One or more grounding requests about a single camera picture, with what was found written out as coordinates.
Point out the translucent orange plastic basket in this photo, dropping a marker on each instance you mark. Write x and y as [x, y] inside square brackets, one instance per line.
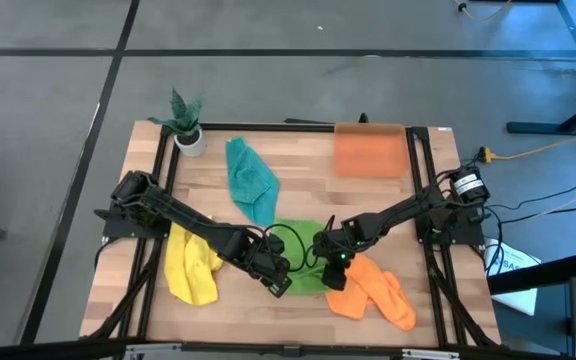
[370, 152]

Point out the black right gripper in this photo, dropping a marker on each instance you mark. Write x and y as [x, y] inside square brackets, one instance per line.
[343, 242]

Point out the white printed paper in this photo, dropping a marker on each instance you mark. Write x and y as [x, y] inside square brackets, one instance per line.
[515, 300]

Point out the orange microfiber towel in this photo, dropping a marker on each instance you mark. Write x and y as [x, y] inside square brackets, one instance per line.
[378, 290]

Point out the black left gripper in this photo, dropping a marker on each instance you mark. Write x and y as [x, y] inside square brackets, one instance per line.
[255, 255]

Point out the small black knob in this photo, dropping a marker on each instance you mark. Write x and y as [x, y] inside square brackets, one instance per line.
[363, 118]

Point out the black aluminium table frame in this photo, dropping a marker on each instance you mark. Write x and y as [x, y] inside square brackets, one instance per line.
[268, 127]

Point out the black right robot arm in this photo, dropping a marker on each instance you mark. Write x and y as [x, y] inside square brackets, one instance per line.
[398, 210]

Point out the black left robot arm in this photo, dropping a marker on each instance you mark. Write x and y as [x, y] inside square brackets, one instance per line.
[188, 220]

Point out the black diagonal brace bar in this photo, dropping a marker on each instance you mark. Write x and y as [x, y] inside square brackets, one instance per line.
[538, 277]

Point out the green microfiber towel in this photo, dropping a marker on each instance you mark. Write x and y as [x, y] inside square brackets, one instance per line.
[303, 286]

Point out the teal microfiber towel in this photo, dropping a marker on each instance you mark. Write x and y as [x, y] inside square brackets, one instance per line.
[250, 175]

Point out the potted green plant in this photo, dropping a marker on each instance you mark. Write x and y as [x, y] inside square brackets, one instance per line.
[190, 142]

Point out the silver metal bracket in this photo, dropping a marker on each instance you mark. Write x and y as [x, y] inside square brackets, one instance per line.
[430, 354]
[153, 351]

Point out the yellow microfiber towel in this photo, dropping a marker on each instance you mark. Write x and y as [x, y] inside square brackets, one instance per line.
[190, 280]

